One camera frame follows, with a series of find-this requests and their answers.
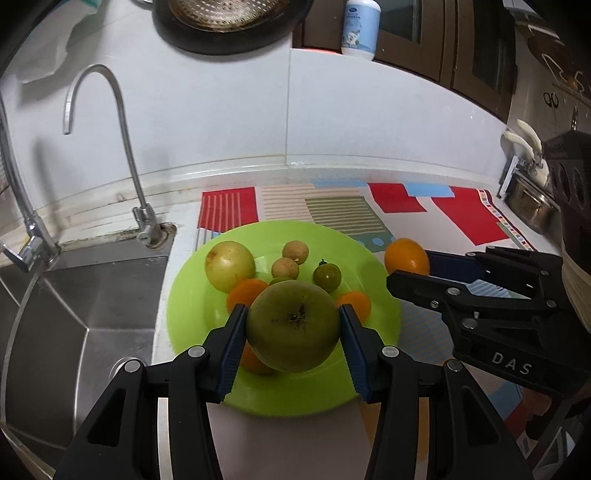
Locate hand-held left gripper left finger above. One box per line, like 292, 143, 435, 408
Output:
53, 303, 250, 480

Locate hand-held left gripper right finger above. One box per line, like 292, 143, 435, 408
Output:
337, 305, 537, 480

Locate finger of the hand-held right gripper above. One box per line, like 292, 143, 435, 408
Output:
386, 271, 560, 334
425, 246, 566, 302

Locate small orange mandarin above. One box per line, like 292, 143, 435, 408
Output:
336, 291, 372, 324
239, 344, 275, 376

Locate green plate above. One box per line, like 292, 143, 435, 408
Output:
165, 220, 402, 419

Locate large orange mandarin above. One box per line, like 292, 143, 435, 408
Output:
226, 278, 269, 312

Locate green apple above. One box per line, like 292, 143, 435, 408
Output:
246, 282, 342, 374

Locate large yellow-green apple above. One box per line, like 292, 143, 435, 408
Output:
205, 241, 256, 293

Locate tan longan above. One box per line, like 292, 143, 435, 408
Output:
271, 257, 300, 280
282, 240, 309, 265

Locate steel pot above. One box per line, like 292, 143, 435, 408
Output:
505, 177, 562, 234

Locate white dish rack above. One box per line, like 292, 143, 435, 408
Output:
498, 154, 528, 200

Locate colourful patchwork mat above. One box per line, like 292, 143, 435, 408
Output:
196, 178, 575, 464

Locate thin gooseneck faucet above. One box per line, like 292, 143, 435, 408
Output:
63, 64, 164, 249

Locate steel sink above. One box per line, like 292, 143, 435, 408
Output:
0, 235, 176, 467

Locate dark wooden cabinets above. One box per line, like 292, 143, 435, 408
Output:
292, 0, 519, 123

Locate large chrome faucet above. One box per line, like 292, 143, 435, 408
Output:
0, 92, 62, 274

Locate white and blue bottle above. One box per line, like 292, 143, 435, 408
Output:
341, 0, 382, 60

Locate black pan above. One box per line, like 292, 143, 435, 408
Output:
152, 0, 315, 55

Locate perforated metal colander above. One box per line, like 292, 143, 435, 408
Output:
167, 0, 291, 34

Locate white plastic bag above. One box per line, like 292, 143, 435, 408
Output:
17, 0, 100, 85

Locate cream pan handle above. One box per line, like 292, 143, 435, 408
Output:
516, 119, 544, 155
503, 130, 539, 161

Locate wall sticker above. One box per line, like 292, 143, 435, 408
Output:
526, 23, 591, 94

